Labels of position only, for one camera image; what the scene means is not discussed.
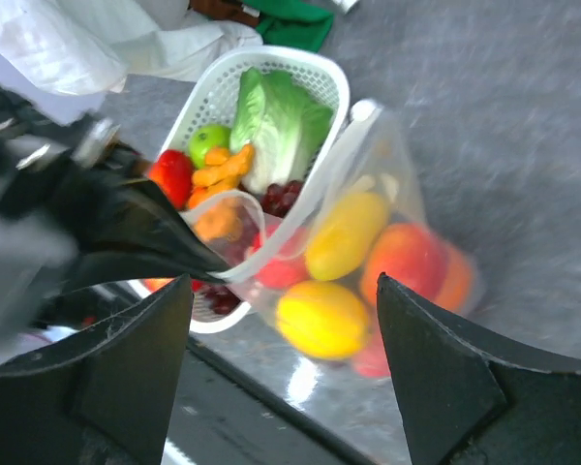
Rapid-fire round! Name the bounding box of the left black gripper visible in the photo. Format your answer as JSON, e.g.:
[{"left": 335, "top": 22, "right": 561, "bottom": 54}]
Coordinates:
[{"left": 0, "top": 72, "right": 231, "bottom": 350}]

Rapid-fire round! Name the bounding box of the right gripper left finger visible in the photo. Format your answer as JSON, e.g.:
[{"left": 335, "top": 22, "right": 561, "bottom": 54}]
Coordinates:
[{"left": 0, "top": 276, "right": 193, "bottom": 464}]

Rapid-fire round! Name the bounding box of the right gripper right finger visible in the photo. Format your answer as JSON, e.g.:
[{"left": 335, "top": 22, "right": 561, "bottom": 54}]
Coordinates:
[{"left": 377, "top": 275, "right": 581, "bottom": 465}]

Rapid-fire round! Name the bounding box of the orange fruit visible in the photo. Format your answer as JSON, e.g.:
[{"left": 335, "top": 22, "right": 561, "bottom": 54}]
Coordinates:
[{"left": 434, "top": 242, "right": 474, "bottom": 314}]

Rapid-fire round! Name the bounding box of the red tomato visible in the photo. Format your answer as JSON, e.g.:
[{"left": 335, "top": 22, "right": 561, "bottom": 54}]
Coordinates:
[{"left": 359, "top": 223, "right": 447, "bottom": 306}]

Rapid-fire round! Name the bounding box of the yellow lemon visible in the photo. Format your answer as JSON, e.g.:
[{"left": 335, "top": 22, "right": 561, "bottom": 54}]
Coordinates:
[{"left": 275, "top": 281, "right": 371, "bottom": 360}]

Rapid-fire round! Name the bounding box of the clear polka dot zip bag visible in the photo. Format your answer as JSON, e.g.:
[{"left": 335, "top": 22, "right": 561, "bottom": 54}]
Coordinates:
[{"left": 185, "top": 100, "right": 482, "bottom": 379}]

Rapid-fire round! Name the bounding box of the yellow red mango back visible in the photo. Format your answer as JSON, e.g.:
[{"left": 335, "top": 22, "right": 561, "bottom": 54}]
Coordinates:
[{"left": 304, "top": 191, "right": 389, "bottom": 281}]

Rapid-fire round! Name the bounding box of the pink peach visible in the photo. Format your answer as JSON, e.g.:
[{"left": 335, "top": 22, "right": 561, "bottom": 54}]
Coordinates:
[{"left": 352, "top": 332, "right": 390, "bottom": 379}]

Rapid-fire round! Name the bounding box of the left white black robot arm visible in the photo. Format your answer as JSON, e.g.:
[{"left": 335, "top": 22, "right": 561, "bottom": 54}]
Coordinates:
[{"left": 0, "top": 56, "right": 228, "bottom": 347}]

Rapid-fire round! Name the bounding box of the red apple front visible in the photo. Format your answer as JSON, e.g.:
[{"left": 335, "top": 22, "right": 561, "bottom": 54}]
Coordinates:
[{"left": 142, "top": 278, "right": 204, "bottom": 293}]

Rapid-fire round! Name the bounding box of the red yellow mango left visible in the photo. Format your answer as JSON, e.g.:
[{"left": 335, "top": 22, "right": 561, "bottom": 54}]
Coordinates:
[{"left": 147, "top": 149, "right": 194, "bottom": 210}]

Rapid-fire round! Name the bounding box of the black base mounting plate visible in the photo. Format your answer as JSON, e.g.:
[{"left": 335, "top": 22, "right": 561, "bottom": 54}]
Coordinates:
[{"left": 162, "top": 338, "right": 370, "bottom": 465}]

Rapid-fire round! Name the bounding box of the yellow ginger root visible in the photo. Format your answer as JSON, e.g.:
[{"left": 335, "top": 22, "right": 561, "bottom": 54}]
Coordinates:
[{"left": 186, "top": 143, "right": 256, "bottom": 209}]

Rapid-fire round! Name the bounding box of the green apple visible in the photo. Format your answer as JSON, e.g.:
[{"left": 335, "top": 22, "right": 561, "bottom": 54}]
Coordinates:
[{"left": 187, "top": 124, "right": 230, "bottom": 169}]

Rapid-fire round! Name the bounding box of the dark grape bunch right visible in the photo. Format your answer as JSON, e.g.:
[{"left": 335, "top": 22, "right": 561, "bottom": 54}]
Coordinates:
[{"left": 260, "top": 180, "right": 303, "bottom": 218}]

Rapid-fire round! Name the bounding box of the white plastic fruit basket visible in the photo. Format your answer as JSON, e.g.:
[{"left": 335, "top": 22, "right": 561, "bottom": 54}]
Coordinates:
[{"left": 131, "top": 46, "right": 350, "bottom": 333}]

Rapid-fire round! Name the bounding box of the green cabbage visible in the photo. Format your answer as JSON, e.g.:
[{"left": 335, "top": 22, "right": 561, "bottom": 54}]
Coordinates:
[{"left": 229, "top": 68, "right": 333, "bottom": 195}]

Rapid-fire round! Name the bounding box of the white shirt on hanger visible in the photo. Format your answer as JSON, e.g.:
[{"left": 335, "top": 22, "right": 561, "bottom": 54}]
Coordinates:
[{"left": 0, "top": 1, "right": 262, "bottom": 96}]

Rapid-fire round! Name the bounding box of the green shirt on hanger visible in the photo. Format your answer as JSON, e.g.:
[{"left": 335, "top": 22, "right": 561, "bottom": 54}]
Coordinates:
[{"left": 244, "top": 0, "right": 334, "bottom": 52}]

